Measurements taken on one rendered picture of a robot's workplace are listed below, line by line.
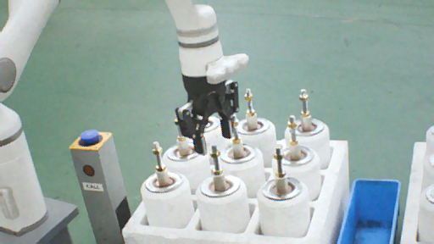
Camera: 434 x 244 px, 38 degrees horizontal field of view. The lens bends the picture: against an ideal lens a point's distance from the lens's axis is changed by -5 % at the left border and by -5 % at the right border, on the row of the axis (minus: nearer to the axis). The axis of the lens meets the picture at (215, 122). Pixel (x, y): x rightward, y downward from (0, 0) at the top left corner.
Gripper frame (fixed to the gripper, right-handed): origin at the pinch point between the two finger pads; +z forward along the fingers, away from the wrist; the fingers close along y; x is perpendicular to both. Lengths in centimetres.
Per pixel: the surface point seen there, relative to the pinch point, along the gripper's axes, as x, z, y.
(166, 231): -6.4, 17.1, 10.1
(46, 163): -84, 35, -7
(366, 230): 13.5, 34.8, -29.8
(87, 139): -26.7, 2.4, 9.9
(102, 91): -111, 35, -51
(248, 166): -0.8, 10.6, -8.8
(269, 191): 9.3, 9.8, -3.2
